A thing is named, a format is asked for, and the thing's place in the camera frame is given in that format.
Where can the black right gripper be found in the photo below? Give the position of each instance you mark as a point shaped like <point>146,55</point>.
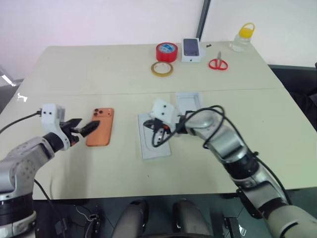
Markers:
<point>162,129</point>

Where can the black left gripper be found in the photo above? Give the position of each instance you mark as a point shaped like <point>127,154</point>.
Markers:
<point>70,136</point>

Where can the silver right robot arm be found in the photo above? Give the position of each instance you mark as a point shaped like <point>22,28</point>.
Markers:
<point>237,153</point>

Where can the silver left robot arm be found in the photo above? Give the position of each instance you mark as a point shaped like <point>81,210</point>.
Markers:
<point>23,161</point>

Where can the white phone box base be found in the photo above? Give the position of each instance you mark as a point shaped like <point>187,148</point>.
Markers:
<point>148,148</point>

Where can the white phone box lid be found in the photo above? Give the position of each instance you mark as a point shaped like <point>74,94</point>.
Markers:
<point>187,102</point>

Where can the white printed phone box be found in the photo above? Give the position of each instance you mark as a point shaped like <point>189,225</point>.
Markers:
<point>191,49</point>

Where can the clear jar with yellow lid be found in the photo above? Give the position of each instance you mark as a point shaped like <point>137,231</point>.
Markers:
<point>241,39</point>

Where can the orange smartphone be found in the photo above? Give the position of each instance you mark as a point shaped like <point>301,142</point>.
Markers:
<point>100,129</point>

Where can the clear yellowish tape roll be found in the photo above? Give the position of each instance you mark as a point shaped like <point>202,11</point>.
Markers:
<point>162,72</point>

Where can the red tape roll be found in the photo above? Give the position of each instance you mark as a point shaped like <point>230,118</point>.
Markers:
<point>166,52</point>

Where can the dark rounded robot leg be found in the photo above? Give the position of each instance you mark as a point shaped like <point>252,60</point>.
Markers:
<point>189,220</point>
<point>131,220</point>

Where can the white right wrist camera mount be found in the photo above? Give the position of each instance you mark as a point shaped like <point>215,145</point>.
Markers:
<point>164,110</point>

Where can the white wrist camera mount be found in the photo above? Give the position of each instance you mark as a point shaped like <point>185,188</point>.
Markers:
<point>164,110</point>
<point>50,114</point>

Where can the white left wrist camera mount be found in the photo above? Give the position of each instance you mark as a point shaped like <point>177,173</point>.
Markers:
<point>50,114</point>

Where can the black vertical post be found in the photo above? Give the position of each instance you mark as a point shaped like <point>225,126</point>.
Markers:
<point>202,19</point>

